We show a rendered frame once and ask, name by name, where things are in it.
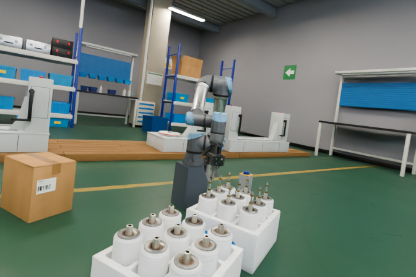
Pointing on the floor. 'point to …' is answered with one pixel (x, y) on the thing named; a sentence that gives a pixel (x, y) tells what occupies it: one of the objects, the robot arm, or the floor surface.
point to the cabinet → (144, 109)
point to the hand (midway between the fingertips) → (210, 178)
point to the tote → (154, 123)
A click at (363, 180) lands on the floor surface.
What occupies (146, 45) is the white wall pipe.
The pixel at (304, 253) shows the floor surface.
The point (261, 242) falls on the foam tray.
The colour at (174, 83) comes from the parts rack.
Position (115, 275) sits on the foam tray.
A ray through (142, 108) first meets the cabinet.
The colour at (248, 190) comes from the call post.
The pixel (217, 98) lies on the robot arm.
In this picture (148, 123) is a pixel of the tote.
